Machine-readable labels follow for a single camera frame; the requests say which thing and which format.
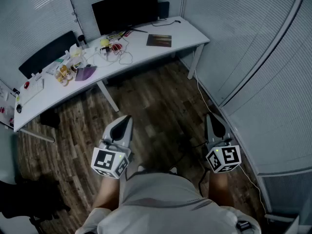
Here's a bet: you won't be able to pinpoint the white keyboard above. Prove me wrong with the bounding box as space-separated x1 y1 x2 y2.
20 78 45 106

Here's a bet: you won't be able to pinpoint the person's white shirt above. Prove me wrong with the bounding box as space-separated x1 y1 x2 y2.
75 172 262 234

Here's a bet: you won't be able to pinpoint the black strap buckle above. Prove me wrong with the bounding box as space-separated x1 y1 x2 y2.
235 219 252 232

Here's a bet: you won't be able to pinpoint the thin black desk cable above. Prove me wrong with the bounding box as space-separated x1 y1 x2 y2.
150 19 181 27

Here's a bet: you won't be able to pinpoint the black box under desk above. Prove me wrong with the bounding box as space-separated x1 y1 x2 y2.
39 110 61 129

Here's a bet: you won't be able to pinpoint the clear plastic bag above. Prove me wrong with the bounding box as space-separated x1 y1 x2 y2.
69 43 84 59

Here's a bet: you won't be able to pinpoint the black monitor stand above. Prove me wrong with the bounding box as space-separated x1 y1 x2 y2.
121 25 149 38

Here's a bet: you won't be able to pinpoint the person's left forearm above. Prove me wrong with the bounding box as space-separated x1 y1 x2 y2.
92 174 120 210

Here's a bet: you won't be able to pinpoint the looped black cable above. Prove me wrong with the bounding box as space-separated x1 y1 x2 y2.
117 36 134 66

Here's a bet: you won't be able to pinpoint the white desk leg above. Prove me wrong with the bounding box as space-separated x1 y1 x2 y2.
97 80 120 113
19 127 56 144
187 43 205 80

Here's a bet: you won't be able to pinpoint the colourful snack packets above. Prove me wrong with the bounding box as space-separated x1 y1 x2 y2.
105 30 133 40

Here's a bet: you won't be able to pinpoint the black office chair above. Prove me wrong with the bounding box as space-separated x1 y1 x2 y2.
0 174 72 234

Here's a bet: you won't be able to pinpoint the purple pouch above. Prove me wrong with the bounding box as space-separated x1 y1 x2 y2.
75 65 98 82

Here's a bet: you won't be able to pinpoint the person's right forearm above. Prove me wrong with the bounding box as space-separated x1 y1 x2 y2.
208 171 235 207

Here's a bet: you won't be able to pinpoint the white floor cable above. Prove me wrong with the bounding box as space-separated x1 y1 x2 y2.
193 49 269 215

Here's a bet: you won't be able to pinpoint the black cup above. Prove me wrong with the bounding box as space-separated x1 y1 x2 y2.
77 34 89 50

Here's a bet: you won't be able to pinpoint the small black monitor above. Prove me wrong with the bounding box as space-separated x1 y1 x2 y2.
19 30 80 79

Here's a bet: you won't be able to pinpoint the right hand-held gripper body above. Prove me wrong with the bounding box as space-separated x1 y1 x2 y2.
206 137 242 174

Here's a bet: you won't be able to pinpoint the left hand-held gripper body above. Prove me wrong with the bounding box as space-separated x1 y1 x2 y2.
91 137 133 179

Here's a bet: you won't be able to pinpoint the white power strip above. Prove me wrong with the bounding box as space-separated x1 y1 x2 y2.
98 46 113 61

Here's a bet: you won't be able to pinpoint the bag of orange snacks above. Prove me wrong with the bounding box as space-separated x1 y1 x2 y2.
54 64 77 87

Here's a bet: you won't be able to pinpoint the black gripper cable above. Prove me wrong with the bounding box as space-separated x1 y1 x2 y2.
197 167 211 197
123 152 147 183

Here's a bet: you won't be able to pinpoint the large black curved monitor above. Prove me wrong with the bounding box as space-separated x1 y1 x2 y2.
91 0 158 36

